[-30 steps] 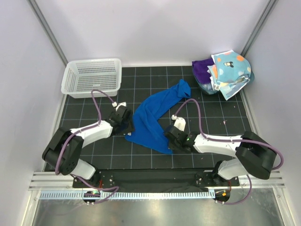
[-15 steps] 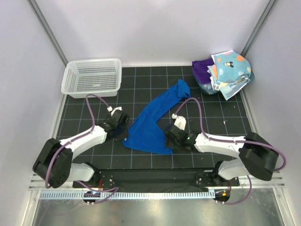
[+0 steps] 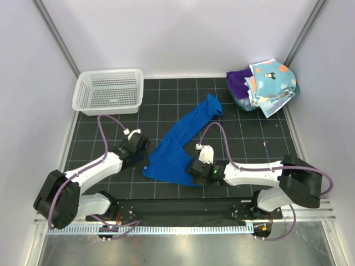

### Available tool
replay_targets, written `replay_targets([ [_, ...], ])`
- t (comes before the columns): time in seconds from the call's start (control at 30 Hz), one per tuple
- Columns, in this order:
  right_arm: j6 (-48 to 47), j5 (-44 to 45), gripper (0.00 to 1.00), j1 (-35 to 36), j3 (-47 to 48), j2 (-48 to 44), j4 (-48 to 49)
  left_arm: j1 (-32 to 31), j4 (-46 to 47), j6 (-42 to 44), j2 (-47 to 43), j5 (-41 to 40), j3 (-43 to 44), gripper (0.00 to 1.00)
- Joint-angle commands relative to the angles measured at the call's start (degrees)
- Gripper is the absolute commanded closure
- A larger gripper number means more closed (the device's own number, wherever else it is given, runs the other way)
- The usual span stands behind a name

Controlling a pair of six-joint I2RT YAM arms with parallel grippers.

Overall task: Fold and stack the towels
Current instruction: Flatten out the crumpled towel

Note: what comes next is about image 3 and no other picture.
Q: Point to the blue towel container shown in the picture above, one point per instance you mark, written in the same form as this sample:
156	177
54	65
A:
244	104

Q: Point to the white slotted cable duct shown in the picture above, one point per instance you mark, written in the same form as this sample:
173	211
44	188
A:
100	229

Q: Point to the white perforated plastic basket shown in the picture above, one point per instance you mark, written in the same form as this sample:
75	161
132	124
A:
109	92

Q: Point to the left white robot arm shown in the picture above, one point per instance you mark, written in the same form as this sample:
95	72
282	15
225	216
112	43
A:
62	197

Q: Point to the blue microfiber towel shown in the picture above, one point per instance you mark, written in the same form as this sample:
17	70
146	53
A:
169	160

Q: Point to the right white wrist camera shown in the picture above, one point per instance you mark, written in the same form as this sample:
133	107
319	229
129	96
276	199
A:
206	153

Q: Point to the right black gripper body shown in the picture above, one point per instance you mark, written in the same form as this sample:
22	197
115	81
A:
202	182

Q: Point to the purple towel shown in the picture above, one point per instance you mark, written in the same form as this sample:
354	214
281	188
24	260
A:
236	83

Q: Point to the aluminium frame rail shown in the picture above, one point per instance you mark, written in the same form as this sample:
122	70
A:
325	211

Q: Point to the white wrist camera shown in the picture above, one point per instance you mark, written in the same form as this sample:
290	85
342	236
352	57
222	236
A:
128	133
206	153

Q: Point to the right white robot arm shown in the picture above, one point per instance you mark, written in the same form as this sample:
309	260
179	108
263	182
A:
285	182

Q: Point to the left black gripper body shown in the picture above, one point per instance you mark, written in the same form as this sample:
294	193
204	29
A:
141	158

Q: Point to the light blue cartoon towel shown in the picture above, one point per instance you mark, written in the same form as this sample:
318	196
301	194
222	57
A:
271	86

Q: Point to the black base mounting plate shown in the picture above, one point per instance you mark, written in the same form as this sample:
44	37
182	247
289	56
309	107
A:
169	211

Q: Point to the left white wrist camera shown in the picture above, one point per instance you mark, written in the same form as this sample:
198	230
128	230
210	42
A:
128	133

